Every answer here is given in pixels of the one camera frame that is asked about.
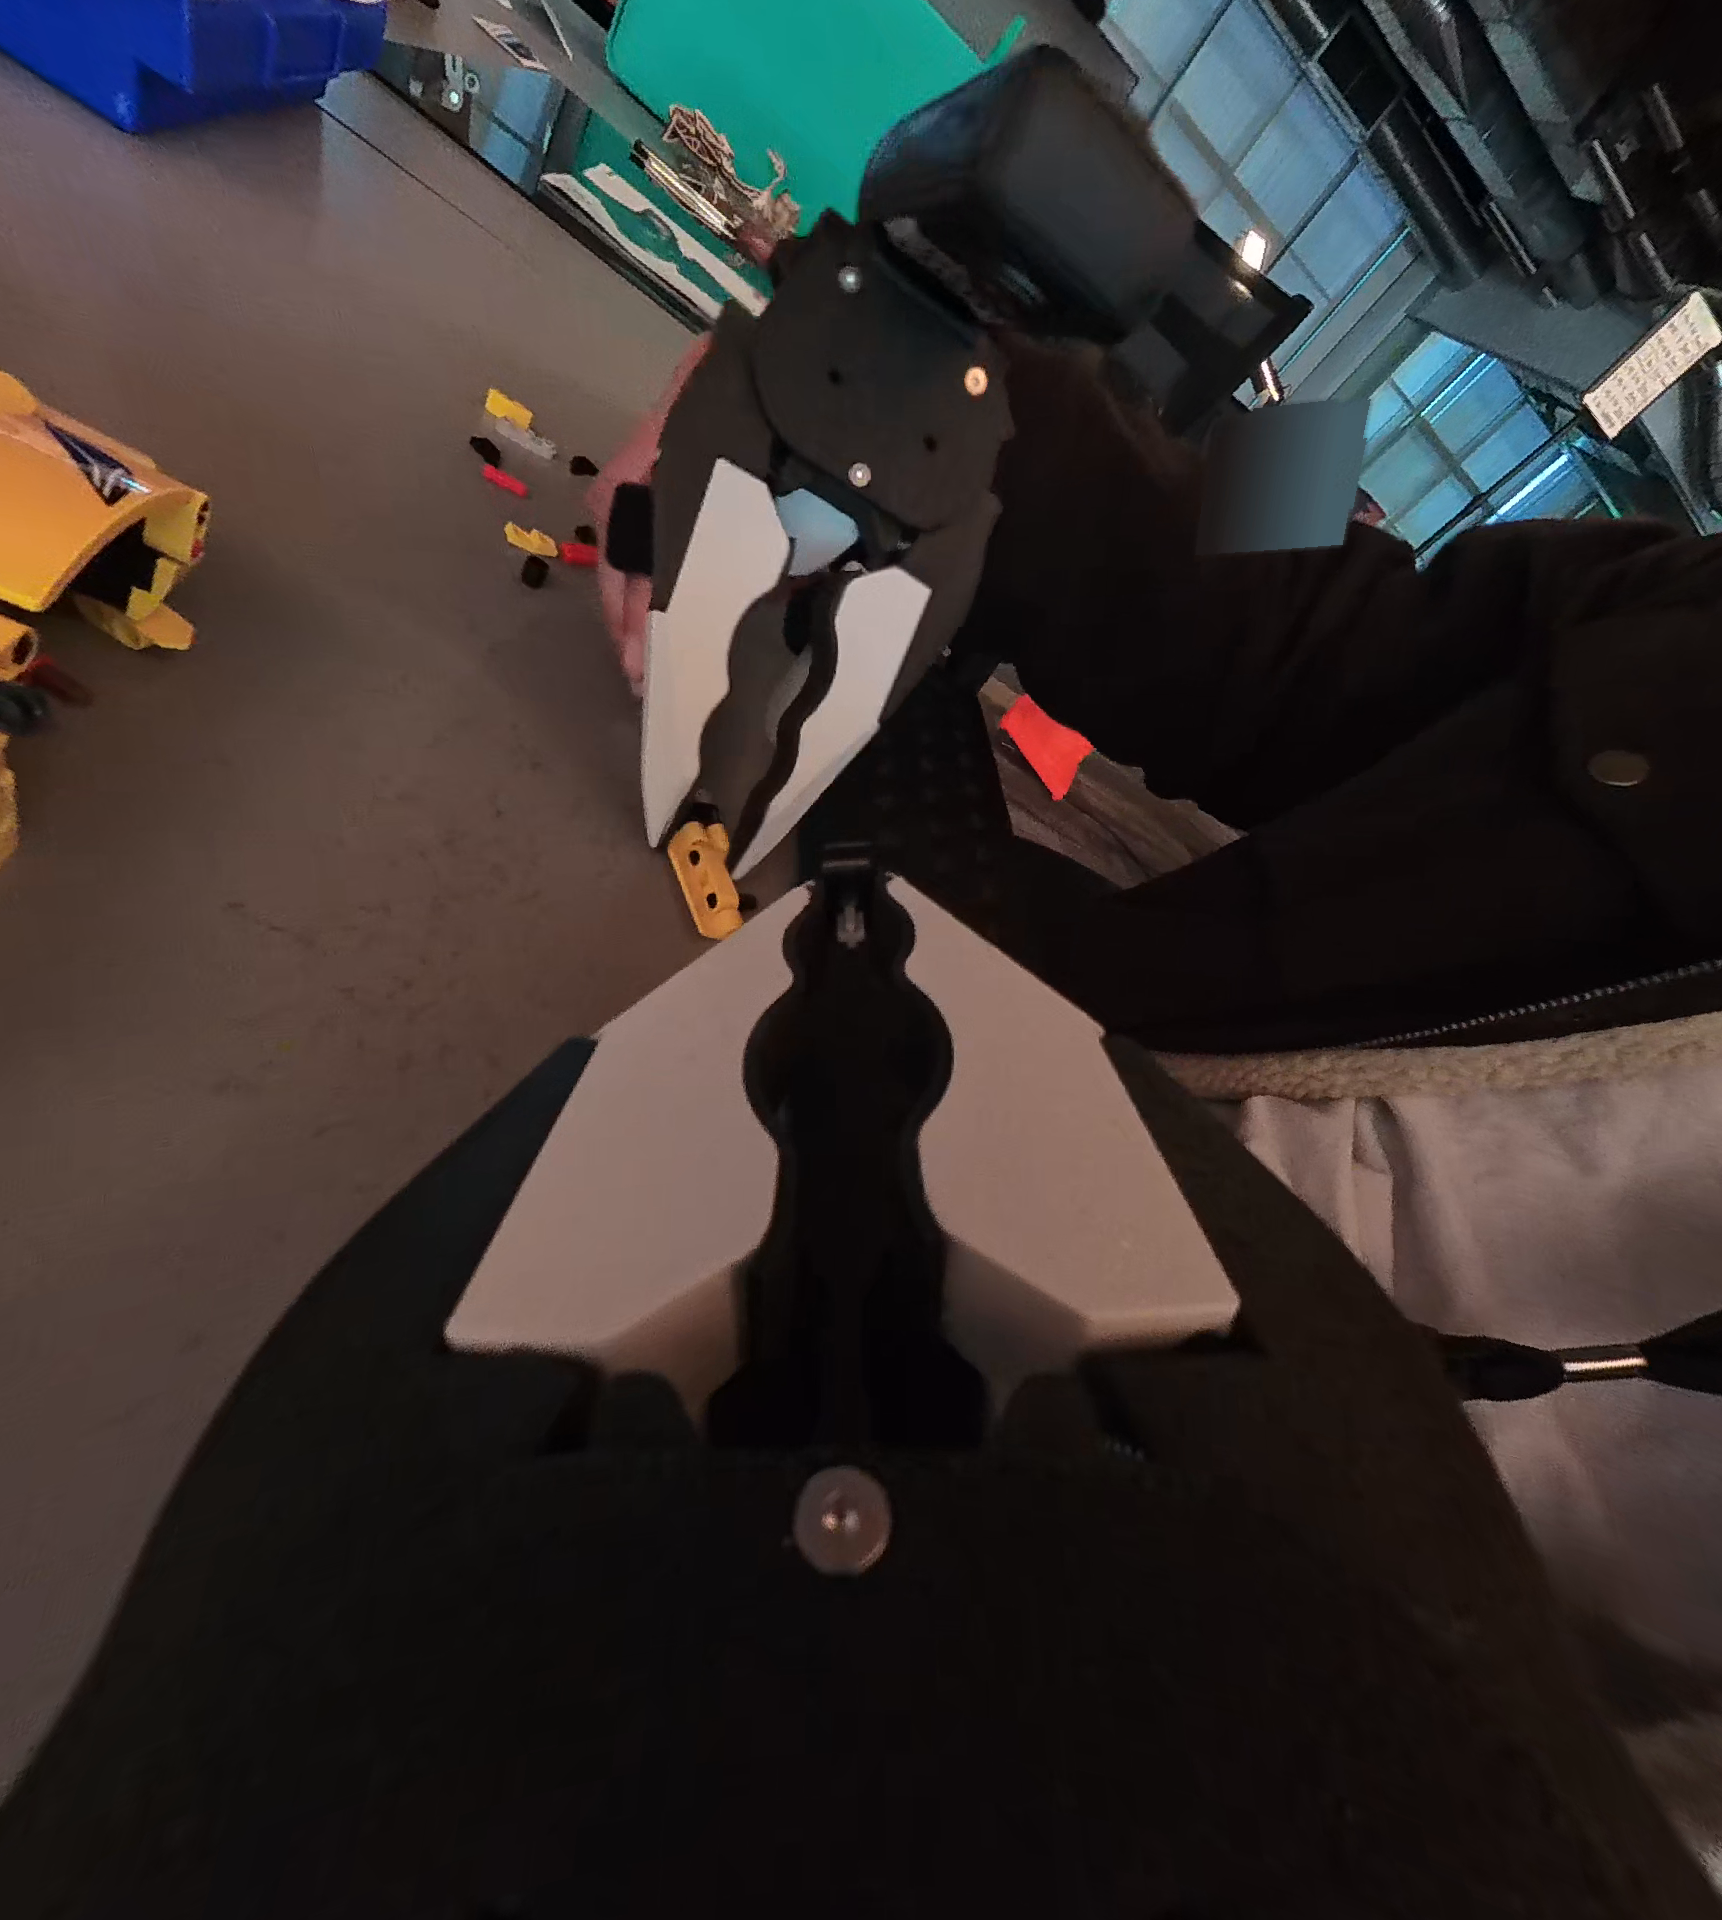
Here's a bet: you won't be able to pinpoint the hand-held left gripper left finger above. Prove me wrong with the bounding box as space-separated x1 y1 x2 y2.
444 885 852 1450

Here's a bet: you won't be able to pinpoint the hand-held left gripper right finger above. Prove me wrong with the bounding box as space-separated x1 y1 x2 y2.
848 875 1243 1450

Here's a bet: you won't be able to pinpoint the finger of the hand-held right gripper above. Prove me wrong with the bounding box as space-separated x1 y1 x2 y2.
727 571 938 885
639 456 811 851

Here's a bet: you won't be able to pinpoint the yellow brick beam assembly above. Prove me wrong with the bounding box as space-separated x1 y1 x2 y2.
666 802 756 942

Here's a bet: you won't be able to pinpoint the person's right forearm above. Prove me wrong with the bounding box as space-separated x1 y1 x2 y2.
951 336 1705 858

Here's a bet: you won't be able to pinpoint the grey desk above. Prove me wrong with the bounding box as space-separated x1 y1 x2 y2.
0 0 1021 1908

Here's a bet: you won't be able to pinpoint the person's right hand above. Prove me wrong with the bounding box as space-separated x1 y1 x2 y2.
581 339 703 701

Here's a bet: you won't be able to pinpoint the red tape piece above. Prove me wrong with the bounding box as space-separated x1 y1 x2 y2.
999 692 1099 802

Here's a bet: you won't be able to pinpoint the wooden model parts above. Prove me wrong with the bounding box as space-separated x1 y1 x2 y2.
632 103 806 243

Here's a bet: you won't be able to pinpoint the scattered small bricks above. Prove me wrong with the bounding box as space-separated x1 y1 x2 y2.
467 387 608 598

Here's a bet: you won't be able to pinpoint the black jacket with fleece lining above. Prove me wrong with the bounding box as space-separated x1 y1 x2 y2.
1101 495 1722 1920

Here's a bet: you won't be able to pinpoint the white sweatshirt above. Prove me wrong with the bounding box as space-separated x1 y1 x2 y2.
1228 1081 1722 1803

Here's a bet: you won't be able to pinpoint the silver ventilation ducts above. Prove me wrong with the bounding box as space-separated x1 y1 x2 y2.
1311 0 1722 521

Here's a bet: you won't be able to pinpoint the blue plastic bin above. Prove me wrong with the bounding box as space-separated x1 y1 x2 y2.
0 0 390 139

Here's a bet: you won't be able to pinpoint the white sign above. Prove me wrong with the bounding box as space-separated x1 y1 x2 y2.
1581 288 1722 440

